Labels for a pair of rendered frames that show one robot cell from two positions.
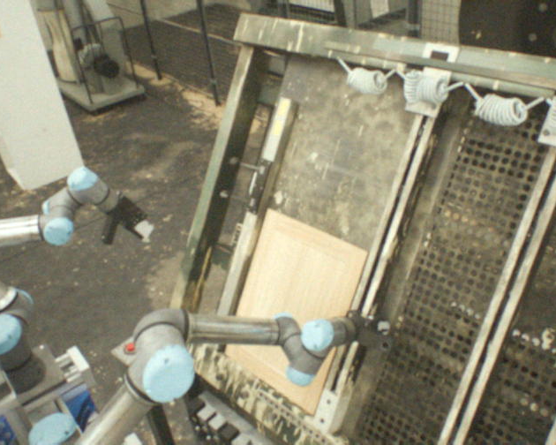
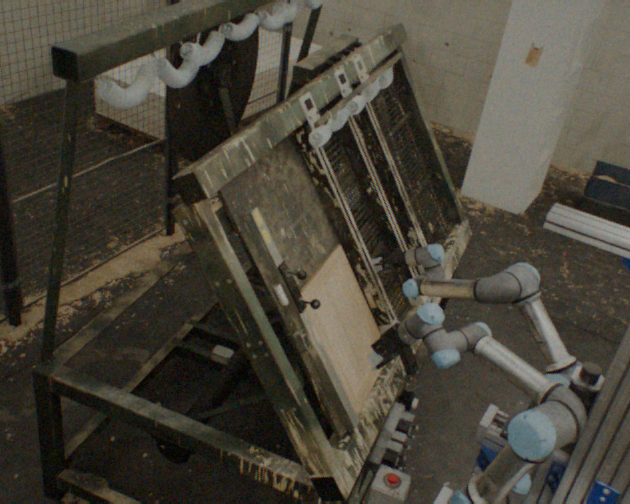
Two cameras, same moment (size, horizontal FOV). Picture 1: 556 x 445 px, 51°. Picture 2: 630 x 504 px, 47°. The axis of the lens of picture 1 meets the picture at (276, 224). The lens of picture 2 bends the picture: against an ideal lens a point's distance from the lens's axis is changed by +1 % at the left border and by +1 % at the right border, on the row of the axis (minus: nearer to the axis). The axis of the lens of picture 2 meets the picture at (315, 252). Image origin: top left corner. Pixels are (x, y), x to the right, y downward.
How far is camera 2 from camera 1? 3.43 m
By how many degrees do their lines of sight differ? 93
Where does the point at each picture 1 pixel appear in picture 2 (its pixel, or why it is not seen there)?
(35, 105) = not seen: outside the picture
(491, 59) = (318, 89)
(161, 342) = (519, 267)
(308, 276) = (338, 298)
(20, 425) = not seen: hidden behind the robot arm
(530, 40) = (205, 90)
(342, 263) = (339, 266)
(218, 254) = not seen: hidden behind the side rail
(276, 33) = (233, 161)
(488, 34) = (183, 101)
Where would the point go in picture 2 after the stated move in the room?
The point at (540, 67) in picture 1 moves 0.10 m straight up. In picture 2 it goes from (329, 81) to (333, 58)
